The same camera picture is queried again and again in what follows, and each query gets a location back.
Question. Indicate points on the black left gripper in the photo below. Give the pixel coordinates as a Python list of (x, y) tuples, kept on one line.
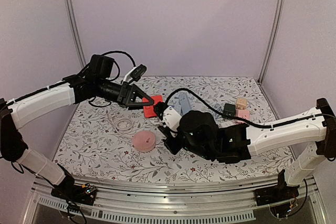
[(127, 94)]

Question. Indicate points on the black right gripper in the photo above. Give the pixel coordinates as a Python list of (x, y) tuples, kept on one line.
[(171, 142)]

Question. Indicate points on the red cube socket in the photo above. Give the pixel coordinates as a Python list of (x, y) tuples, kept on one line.
[(148, 111)]

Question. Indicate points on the dark green cube adapter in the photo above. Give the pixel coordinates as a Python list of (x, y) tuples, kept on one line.
[(229, 110)]

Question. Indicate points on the round pink socket base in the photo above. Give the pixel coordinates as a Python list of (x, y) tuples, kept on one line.
[(144, 141)]

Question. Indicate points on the pink cube socket adapter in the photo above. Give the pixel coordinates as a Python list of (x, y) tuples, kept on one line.
[(244, 114)]

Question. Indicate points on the white multicolour power strip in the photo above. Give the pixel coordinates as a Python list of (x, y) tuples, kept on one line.
[(175, 104)]

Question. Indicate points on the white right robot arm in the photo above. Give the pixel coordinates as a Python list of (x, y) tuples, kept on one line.
[(316, 127)]

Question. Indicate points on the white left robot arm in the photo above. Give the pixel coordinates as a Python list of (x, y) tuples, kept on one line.
[(36, 108)]

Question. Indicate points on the light blue power strip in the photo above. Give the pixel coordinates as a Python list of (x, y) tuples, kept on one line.
[(184, 103)]

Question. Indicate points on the floral patterned table mat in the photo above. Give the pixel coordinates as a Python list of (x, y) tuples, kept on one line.
[(98, 140)]

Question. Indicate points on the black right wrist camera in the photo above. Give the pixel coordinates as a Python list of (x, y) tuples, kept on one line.
[(168, 115)]

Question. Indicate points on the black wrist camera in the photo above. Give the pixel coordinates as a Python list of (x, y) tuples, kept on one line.
[(135, 74), (168, 115)]

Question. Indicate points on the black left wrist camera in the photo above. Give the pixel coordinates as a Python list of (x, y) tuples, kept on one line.
[(135, 74)]

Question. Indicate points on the aluminium front rail frame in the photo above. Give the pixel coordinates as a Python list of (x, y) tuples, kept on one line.
[(215, 202)]

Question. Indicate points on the aluminium left corner post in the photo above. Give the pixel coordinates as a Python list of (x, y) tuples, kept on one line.
[(75, 32)]

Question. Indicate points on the aluminium corner post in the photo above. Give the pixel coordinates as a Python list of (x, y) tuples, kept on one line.
[(271, 41), (75, 32)]

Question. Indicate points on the aluminium right corner post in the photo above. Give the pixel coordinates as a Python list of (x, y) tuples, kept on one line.
[(271, 41)]

